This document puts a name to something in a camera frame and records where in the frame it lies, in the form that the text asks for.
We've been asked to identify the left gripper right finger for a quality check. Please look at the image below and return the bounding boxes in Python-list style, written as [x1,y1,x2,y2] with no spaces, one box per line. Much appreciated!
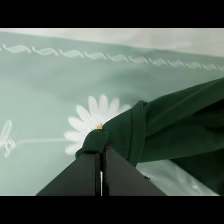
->
[101,145,167,197]

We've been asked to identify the dark green shirt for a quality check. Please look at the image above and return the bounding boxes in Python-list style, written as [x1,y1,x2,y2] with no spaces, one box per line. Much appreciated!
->
[75,77,224,197]

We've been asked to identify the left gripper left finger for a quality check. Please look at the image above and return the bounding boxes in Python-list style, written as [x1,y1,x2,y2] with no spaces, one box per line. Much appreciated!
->
[36,151,102,197]

